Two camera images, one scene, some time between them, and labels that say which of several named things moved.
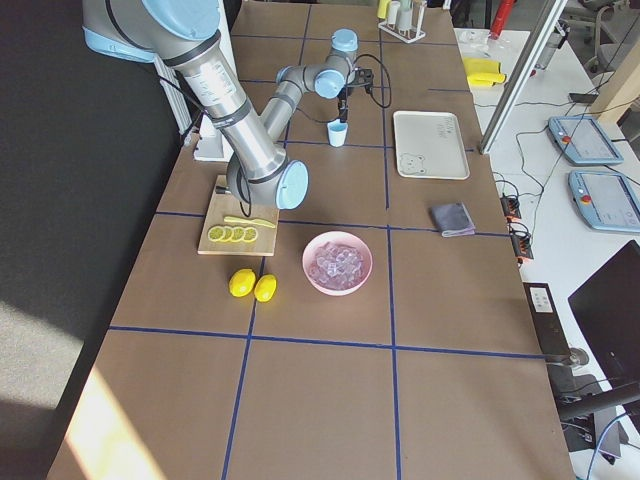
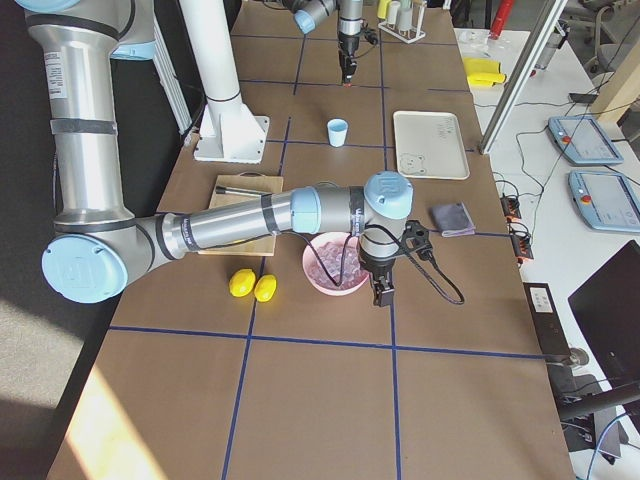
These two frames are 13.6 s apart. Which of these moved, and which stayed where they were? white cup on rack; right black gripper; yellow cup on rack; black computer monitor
Moved: right black gripper
Stayed: white cup on rack; yellow cup on rack; black computer monitor
